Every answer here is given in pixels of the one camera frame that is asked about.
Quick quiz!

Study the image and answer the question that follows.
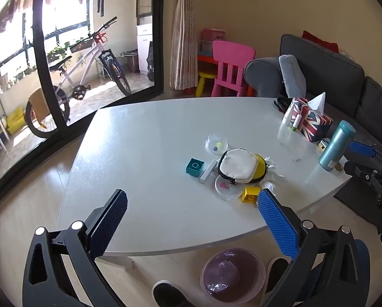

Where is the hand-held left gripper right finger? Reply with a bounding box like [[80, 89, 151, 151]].
[[256, 189, 362, 307]]

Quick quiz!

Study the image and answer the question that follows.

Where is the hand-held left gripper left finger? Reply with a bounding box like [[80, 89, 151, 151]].
[[22, 189, 128, 307]]

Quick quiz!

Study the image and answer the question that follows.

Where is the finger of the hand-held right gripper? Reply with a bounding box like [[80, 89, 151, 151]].
[[349, 141, 382, 167], [344, 160, 382, 183]]

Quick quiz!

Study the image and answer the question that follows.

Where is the yellow toy block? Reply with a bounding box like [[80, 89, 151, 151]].
[[241, 185, 261, 204]]

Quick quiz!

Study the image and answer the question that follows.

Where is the clear wrapper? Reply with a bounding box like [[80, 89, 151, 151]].
[[261, 157, 287, 195]]

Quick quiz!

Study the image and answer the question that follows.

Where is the clear round dish pink piece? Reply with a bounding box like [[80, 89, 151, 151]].
[[215, 174, 244, 201]]

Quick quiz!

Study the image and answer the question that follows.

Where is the round yellow white zip pouch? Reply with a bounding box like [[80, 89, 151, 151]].
[[217, 149, 268, 184]]

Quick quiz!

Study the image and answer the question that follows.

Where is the pink trash bin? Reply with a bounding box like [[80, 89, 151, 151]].
[[200, 248, 266, 304]]

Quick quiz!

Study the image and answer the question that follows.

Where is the white rectangular box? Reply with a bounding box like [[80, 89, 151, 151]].
[[200, 159, 218, 184]]

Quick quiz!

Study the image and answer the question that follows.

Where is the teal toy block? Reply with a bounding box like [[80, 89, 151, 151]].
[[186, 158, 206, 177]]

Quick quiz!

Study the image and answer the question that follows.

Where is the clear round dish with beads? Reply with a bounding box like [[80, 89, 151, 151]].
[[205, 133, 228, 152]]

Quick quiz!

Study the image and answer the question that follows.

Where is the teal thermos bottle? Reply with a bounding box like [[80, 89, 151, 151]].
[[319, 120, 357, 171]]

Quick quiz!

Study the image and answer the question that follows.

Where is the dark rug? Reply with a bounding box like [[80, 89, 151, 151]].
[[333, 179, 382, 227]]

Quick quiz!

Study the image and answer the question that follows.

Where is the person's right shoe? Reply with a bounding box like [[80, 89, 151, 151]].
[[260, 257, 290, 306]]

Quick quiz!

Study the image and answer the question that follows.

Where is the person's shoe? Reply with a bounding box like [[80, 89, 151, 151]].
[[152, 280, 192, 307], [260, 257, 290, 306]]

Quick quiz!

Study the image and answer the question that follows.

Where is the flag print tissue box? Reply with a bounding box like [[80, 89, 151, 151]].
[[290, 92, 333, 143]]

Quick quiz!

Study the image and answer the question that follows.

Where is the white cream tube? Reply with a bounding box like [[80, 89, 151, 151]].
[[281, 101, 295, 127]]

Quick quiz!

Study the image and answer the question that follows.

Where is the dark grey sofa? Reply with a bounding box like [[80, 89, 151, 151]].
[[245, 34, 382, 154]]

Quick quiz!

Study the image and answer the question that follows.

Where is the black hair clip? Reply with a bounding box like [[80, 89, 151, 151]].
[[273, 96, 294, 113]]

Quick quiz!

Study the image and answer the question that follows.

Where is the person's left shoe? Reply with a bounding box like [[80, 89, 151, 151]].
[[152, 280, 192, 307]]

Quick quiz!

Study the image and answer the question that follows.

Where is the light grey pillow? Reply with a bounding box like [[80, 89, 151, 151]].
[[278, 54, 307, 98]]

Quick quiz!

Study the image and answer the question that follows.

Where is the red cushion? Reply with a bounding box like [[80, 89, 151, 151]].
[[302, 31, 339, 53]]

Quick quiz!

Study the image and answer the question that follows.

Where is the yellow crate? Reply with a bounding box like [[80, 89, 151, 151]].
[[6, 107, 25, 135]]

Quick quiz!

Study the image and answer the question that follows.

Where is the cardboard box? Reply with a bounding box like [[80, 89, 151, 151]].
[[28, 88, 55, 122]]

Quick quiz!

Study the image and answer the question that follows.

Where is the yellow kids stool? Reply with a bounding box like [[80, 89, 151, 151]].
[[195, 72, 218, 97]]

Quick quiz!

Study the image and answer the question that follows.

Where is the pink kids chair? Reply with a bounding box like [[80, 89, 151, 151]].
[[211, 40, 256, 97]]

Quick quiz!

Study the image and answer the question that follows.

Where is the black stroller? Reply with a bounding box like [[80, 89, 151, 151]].
[[146, 41, 155, 82]]

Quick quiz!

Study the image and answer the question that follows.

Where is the white bicycle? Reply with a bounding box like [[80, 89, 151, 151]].
[[25, 16, 132, 139]]

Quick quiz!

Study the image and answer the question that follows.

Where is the white cabinet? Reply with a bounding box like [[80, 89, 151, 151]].
[[136, 24, 154, 74]]

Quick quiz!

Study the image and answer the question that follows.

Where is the red kids table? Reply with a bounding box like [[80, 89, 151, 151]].
[[197, 54, 220, 71]]

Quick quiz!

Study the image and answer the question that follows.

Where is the window planter with plants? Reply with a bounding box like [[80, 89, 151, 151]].
[[46, 37, 96, 63]]

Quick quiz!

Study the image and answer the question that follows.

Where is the pink storage box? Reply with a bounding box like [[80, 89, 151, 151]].
[[202, 28, 227, 42]]

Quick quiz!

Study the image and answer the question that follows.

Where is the beige curtain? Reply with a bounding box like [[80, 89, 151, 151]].
[[169, 0, 199, 91]]

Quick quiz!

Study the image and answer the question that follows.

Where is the black sliding door frame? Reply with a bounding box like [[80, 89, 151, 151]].
[[0, 0, 165, 205]]

